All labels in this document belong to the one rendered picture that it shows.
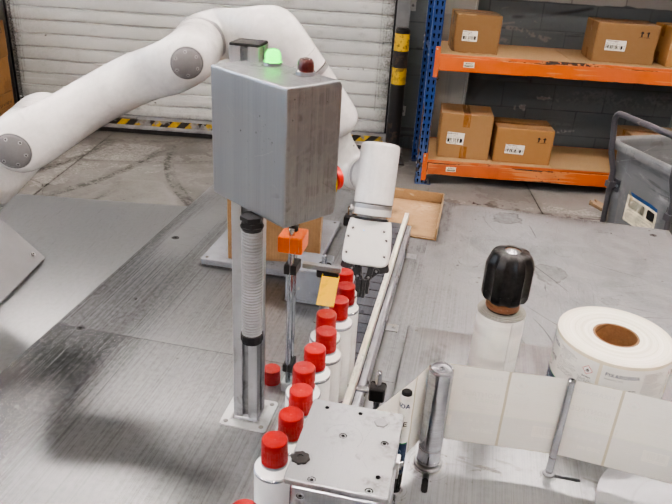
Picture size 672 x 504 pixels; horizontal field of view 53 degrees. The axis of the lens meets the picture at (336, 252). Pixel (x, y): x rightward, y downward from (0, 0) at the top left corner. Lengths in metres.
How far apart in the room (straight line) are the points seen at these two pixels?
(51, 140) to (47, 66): 4.60
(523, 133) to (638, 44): 0.91
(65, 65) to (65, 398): 4.75
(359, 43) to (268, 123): 4.53
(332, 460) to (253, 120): 0.44
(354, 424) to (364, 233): 0.71
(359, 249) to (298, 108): 0.63
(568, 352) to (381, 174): 0.51
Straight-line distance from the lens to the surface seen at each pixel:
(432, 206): 2.26
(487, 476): 1.16
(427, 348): 1.43
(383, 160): 1.43
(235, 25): 1.37
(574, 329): 1.30
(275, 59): 0.98
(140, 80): 1.38
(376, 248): 1.45
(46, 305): 1.70
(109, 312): 1.64
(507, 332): 1.21
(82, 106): 1.43
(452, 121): 4.91
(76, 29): 5.87
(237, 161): 0.97
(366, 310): 1.53
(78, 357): 1.50
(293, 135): 0.87
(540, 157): 5.05
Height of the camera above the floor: 1.66
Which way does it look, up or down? 26 degrees down
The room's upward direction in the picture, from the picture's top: 4 degrees clockwise
